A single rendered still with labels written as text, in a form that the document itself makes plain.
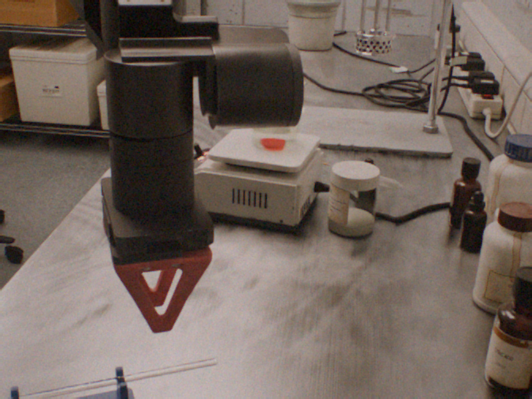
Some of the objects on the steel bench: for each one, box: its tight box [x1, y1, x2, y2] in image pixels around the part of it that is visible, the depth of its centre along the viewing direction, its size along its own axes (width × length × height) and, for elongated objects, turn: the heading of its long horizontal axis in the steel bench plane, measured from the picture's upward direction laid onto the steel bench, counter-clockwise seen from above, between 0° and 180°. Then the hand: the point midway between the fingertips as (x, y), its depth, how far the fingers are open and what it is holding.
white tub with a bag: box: [285, 0, 341, 51], centre depth 179 cm, size 14×14×21 cm
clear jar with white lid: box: [327, 161, 380, 238], centre depth 87 cm, size 6×6×8 cm
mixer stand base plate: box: [298, 106, 453, 158], centre depth 122 cm, size 30×20×1 cm, turn 79°
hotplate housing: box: [194, 148, 330, 231], centre depth 92 cm, size 22×13×8 cm, turn 68°
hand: (157, 309), depth 53 cm, fingers open, 3 cm apart
